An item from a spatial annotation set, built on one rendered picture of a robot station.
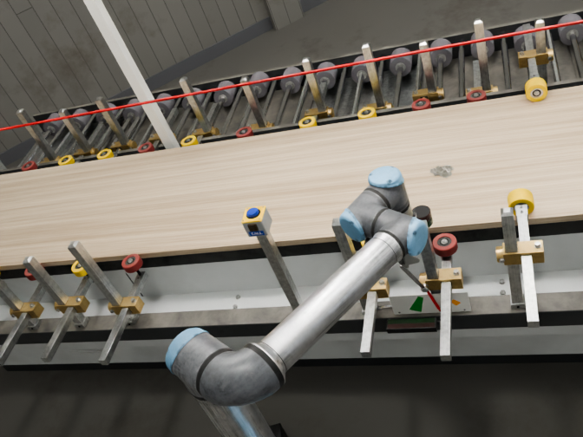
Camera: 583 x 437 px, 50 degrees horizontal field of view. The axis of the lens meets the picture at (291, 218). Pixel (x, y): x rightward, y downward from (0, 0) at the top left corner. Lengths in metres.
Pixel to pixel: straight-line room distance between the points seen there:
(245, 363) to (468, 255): 1.21
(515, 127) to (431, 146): 0.32
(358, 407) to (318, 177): 1.04
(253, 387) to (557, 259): 1.36
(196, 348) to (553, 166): 1.47
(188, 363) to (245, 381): 0.14
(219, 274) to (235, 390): 1.32
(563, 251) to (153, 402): 2.07
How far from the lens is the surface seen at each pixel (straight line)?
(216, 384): 1.33
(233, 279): 2.61
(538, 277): 2.39
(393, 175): 1.68
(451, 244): 2.13
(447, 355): 1.92
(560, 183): 2.31
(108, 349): 2.48
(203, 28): 5.97
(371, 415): 2.87
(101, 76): 5.90
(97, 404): 3.53
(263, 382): 1.32
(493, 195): 2.29
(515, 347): 2.77
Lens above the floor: 2.44
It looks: 40 degrees down
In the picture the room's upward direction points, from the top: 23 degrees counter-clockwise
